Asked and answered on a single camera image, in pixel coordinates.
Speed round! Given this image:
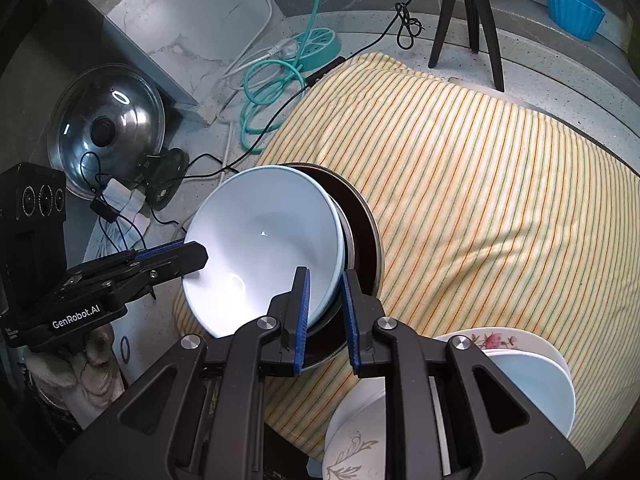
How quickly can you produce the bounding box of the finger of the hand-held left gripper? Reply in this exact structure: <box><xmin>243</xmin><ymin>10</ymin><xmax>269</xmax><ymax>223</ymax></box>
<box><xmin>142</xmin><ymin>242</ymin><xmax>209</xmax><ymax>286</ymax></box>
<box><xmin>131</xmin><ymin>240</ymin><xmax>187</xmax><ymax>263</ymax></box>

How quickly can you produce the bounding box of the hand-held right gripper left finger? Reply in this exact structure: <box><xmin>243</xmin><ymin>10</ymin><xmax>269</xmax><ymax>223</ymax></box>
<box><xmin>57</xmin><ymin>266</ymin><xmax>312</xmax><ymax>480</ymax></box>

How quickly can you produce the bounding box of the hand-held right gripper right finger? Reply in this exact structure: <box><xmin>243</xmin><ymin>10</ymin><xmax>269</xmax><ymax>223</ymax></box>
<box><xmin>341</xmin><ymin>269</ymin><xmax>586</xmax><ymax>480</ymax></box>

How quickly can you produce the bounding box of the white ceramic bowl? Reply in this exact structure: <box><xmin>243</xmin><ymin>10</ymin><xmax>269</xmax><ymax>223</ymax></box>
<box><xmin>182</xmin><ymin>165</ymin><xmax>347</xmax><ymax>338</ymax></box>

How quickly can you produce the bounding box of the large steel bowl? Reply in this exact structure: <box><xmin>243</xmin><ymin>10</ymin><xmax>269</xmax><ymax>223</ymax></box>
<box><xmin>285</xmin><ymin>162</ymin><xmax>385</xmax><ymax>373</ymax></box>

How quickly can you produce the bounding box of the floral rimmed deep plate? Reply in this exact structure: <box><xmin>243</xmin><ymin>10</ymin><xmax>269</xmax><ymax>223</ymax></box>
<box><xmin>322</xmin><ymin>327</ymin><xmax>572</xmax><ymax>480</ymax></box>

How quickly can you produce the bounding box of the white plate with leaf print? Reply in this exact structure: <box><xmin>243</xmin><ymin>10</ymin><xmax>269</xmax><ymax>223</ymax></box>
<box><xmin>324</xmin><ymin>349</ymin><xmax>577</xmax><ymax>480</ymax></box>

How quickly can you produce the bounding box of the person's left hand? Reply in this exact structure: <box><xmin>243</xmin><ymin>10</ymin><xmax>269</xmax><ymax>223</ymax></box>
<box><xmin>27</xmin><ymin>324</ymin><xmax>126</xmax><ymax>426</ymax></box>

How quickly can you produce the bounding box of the white crumpled paper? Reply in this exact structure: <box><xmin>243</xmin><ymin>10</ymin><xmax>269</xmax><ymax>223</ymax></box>
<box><xmin>95</xmin><ymin>190</ymin><xmax>153</xmax><ymax>261</ymax></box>

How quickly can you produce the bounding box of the small black box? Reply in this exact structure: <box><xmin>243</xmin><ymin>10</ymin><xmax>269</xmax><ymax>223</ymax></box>
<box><xmin>90</xmin><ymin>199</ymin><xmax>121</xmax><ymax>222</ymax></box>

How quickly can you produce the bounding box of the white power adapter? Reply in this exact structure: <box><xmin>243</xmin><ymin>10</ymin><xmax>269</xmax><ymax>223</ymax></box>
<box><xmin>102</xmin><ymin>177</ymin><xmax>132</xmax><ymax>206</ymax></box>

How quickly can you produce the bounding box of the dark plastic holder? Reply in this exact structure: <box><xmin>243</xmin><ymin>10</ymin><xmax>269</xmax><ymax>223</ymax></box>
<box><xmin>142</xmin><ymin>149</ymin><xmax>188</xmax><ymax>208</ymax></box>

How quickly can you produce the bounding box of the glass pot lid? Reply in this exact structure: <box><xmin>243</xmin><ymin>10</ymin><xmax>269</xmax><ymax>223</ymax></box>
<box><xmin>47</xmin><ymin>63</ymin><xmax>166</xmax><ymax>198</ymax></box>

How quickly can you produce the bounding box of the yellow striped cloth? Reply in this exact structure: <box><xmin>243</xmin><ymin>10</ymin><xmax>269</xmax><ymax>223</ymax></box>
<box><xmin>172</xmin><ymin>52</ymin><xmax>640</xmax><ymax>466</ymax></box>

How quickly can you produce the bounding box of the teal lemon-shaped device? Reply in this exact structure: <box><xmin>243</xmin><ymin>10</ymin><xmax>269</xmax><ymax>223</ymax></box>
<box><xmin>292</xmin><ymin>28</ymin><xmax>342</xmax><ymax>72</ymax></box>

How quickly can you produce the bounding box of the black tripod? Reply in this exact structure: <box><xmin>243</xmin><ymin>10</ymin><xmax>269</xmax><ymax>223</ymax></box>
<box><xmin>429</xmin><ymin>0</ymin><xmax>505</xmax><ymax>92</ymax></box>

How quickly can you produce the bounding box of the blue silicone cup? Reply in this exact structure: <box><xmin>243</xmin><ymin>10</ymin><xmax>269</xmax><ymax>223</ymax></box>
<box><xmin>542</xmin><ymin>0</ymin><xmax>606</xmax><ymax>41</ymax></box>

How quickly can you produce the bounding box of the black inline cable controller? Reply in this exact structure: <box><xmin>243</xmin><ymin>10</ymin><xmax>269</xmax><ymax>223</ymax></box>
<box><xmin>305</xmin><ymin>56</ymin><xmax>347</xmax><ymax>86</ymax></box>

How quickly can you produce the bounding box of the teal cable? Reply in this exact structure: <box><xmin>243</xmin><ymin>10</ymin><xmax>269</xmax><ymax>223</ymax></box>
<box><xmin>240</xmin><ymin>0</ymin><xmax>323</xmax><ymax>154</ymax></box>

